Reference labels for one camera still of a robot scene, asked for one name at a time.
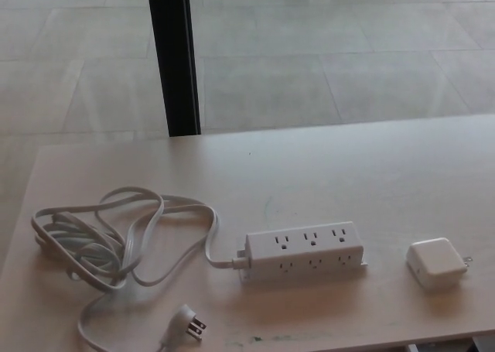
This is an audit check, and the white flat power cord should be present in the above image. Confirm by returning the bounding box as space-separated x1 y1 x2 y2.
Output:
29 186 243 352

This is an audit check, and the white angled wall plug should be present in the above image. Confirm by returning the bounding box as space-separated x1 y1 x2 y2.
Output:
158 304 208 349

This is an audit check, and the black vertical post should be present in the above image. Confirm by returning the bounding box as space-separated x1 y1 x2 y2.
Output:
145 0 202 138

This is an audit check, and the white square charger adapter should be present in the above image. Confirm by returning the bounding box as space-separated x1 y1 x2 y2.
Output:
405 237 473 292

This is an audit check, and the white power strip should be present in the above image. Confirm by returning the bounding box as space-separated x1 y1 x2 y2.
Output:
233 220 369 285

